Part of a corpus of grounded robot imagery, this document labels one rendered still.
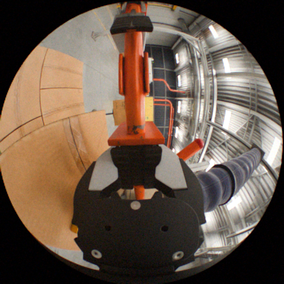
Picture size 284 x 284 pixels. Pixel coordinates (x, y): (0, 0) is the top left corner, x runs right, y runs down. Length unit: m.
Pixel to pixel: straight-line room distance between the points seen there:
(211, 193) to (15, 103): 1.01
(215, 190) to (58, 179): 0.42
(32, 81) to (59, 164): 0.69
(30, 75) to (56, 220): 0.77
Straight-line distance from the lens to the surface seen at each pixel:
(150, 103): 7.48
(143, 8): 0.20
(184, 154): 0.15
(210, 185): 0.34
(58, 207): 0.17
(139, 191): 0.16
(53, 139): 0.15
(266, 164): 1.79
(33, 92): 0.75
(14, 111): 0.69
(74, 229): 0.20
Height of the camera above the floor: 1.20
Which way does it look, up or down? level
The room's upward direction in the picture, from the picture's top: 88 degrees clockwise
